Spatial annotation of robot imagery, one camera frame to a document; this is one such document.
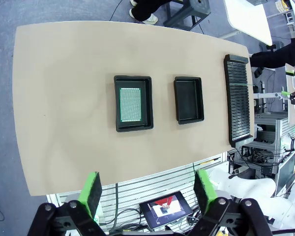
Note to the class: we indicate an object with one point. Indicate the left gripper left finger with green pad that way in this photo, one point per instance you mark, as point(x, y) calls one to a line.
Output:
point(91, 194)

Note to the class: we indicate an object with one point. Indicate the dark metal stool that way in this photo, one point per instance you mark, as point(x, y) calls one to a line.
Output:
point(199, 7)

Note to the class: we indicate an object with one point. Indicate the black slotted PCB rack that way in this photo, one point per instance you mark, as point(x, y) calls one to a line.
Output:
point(238, 103)

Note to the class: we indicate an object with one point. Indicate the white sneaker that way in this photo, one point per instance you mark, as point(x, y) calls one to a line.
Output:
point(133, 2)
point(150, 19)

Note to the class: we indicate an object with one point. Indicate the white slatted base panel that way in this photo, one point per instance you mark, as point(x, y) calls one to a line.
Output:
point(147, 186)

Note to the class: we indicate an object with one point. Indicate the person's black-sleeved forearm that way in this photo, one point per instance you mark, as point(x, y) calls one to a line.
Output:
point(280, 55)

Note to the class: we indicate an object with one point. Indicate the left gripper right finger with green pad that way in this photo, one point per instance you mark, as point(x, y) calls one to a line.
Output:
point(205, 191)

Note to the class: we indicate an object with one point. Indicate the person's black trousers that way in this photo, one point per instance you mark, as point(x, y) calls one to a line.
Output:
point(147, 7)

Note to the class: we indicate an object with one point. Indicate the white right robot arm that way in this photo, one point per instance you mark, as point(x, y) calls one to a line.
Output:
point(250, 189)

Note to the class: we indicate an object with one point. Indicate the aluminium profile frame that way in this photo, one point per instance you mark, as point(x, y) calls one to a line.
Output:
point(270, 140)

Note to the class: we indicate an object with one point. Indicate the beige side table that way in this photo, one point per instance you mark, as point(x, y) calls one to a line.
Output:
point(290, 115)

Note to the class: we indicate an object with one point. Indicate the green perforated PCB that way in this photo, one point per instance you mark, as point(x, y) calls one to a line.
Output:
point(130, 104)

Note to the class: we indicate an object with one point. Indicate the black tablet with lit screen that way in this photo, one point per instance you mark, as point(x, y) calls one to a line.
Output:
point(166, 209)

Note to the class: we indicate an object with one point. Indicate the small black ESD tray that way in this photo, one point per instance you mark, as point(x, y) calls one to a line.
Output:
point(188, 100)

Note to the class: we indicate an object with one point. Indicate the large black ESD tray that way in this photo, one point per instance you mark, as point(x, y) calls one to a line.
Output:
point(147, 103)

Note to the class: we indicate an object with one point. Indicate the green PCB seen edge-on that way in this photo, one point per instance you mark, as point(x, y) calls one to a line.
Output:
point(243, 84)

